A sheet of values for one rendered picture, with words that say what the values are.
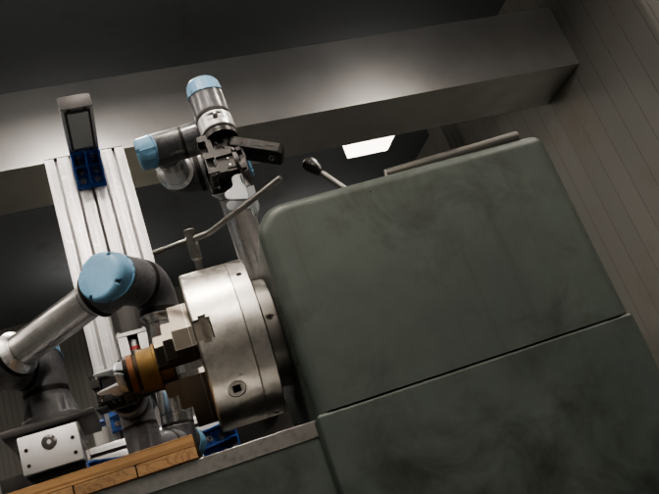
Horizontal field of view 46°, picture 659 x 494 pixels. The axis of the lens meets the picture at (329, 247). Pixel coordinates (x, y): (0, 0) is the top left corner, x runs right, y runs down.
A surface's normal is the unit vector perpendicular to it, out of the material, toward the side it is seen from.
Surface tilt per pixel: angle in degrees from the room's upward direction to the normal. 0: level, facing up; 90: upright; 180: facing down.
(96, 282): 89
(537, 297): 90
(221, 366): 118
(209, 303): 75
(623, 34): 90
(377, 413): 90
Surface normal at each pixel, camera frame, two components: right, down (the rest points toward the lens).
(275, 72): 0.19, -0.41
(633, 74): -0.93, 0.22
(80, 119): 0.33, 0.88
